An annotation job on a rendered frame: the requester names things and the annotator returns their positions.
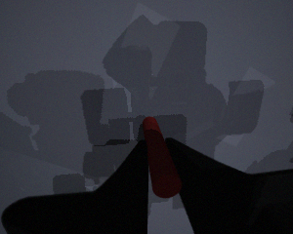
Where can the dark red peg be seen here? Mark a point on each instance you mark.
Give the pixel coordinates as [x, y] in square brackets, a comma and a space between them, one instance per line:
[165, 180]

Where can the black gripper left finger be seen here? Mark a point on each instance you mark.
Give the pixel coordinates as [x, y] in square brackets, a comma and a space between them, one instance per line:
[118, 206]

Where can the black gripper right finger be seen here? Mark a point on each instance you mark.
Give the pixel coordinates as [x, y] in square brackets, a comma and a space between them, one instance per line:
[220, 199]

